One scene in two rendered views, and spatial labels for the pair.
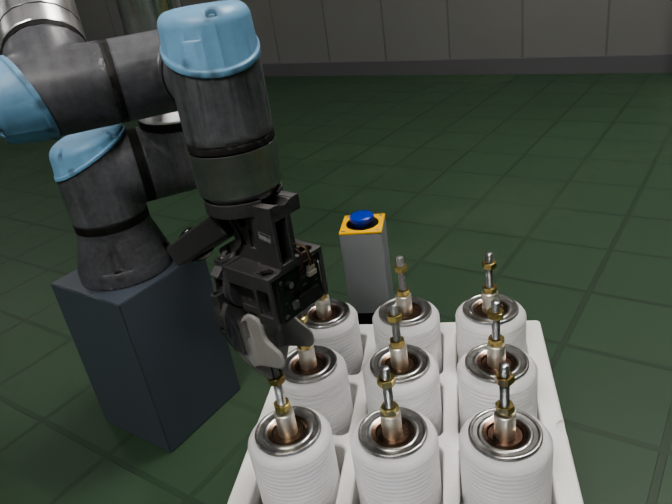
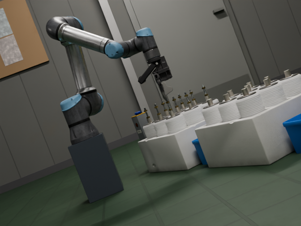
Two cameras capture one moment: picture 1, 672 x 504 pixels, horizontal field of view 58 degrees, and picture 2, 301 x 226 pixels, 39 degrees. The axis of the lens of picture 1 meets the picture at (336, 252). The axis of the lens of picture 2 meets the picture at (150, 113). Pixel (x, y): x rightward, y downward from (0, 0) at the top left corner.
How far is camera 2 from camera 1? 1.87 m
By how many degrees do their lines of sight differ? 48
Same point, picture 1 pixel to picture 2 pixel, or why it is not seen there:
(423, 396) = not seen: hidden behind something
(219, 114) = (153, 41)
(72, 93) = (124, 46)
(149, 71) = (131, 44)
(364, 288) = not seen: hidden behind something
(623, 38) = (125, 129)
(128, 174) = (87, 103)
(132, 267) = (95, 129)
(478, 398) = not seen: hidden behind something
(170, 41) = (144, 32)
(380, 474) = (195, 110)
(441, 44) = (48, 159)
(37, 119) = (122, 49)
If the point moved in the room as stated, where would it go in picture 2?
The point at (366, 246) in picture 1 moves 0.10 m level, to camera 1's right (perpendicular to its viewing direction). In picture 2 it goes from (144, 117) to (155, 112)
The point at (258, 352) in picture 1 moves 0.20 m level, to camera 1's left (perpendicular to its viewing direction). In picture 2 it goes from (165, 90) to (136, 102)
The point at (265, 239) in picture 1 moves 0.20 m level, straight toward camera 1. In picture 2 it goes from (164, 62) to (196, 47)
